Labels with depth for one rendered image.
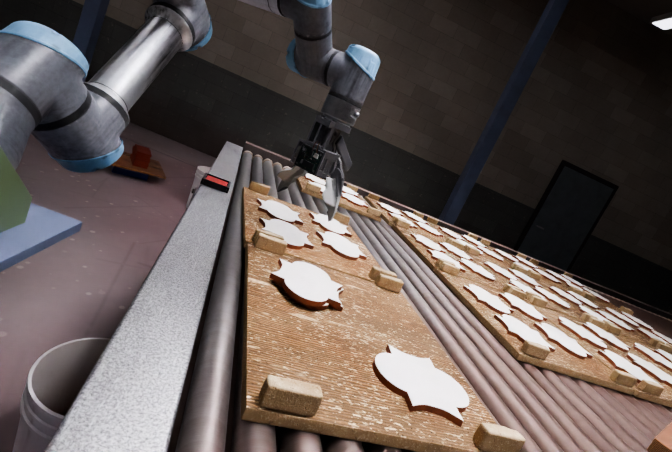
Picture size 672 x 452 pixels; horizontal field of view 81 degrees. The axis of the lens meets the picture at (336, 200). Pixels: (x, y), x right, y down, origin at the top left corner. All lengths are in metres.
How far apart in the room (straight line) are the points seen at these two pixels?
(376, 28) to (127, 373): 5.90
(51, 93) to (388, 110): 5.54
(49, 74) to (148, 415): 0.53
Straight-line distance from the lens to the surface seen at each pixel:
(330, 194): 0.82
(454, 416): 0.57
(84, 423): 0.41
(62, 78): 0.77
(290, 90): 5.98
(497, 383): 0.81
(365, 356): 0.58
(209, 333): 0.53
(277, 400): 0.43
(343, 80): 0.81
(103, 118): 0.85
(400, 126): 6.12
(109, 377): 0.45
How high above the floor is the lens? 1.21
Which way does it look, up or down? 10 degrees down
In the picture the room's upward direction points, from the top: 24 degrees clockwise
